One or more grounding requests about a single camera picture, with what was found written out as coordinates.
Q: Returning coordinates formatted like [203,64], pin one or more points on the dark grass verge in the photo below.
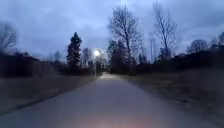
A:
[30,90]
[180,88]

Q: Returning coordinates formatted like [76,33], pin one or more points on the tall dark conifer tree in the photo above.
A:
[74,50]

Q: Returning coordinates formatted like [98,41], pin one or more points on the grey asphalt path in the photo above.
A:
[106,103]

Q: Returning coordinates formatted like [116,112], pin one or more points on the bare round tree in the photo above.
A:
[196,46]

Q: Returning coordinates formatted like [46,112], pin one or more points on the dark hedge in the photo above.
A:
[180,61]
[23,65]

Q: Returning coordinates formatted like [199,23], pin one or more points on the bare tall tree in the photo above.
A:
[164,30]
[126,30]

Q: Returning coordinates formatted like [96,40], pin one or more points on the street lamp pole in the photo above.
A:
[96,61]

